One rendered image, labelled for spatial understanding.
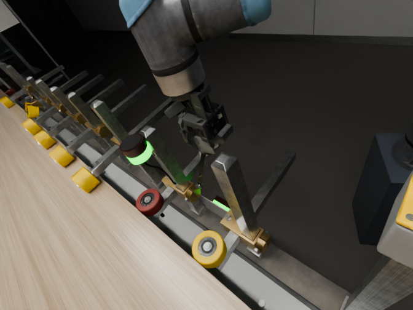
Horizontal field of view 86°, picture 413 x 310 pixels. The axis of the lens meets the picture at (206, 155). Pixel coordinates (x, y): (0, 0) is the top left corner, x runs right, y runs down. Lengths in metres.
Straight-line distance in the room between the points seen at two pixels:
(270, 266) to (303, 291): 0.10
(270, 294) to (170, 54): 0.70
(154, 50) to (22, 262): 0.75
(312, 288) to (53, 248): 0.75
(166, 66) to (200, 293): 0.45
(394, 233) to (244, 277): 0.63
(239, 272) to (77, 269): 0.48
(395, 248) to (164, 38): 0.37
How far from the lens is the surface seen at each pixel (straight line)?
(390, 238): 0.26
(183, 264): 0.58
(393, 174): 1.06
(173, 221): 0.98
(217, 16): 0.36
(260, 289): 0.81
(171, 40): 0.38
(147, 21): 0.38
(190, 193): 0.70
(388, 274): 0.37
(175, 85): 0.41
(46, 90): 1.49
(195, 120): 0.46
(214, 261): 0.55
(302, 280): 0.73
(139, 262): 0.64
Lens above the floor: 1.41
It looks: 45 degrees down
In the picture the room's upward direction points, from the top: 25 degrees counter-clockwise
